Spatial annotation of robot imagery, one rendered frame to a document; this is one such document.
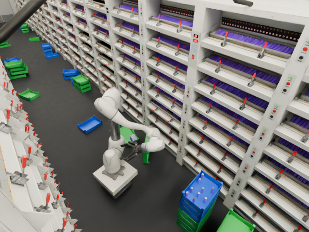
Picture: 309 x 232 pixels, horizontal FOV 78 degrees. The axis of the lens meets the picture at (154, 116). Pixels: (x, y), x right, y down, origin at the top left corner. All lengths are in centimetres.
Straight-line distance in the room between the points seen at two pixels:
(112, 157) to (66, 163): 93
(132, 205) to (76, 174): 79
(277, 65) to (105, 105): 118
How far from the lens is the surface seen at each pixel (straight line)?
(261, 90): 141
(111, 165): 192
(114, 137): 195
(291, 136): 146
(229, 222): 186
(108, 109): 154
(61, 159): 274
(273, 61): 134
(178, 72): 188
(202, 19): 154
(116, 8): 263
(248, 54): 139
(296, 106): 137
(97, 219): 218
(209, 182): 180
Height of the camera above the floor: 195
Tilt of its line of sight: 38 degrees down
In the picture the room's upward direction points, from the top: 1 degrees clockwise
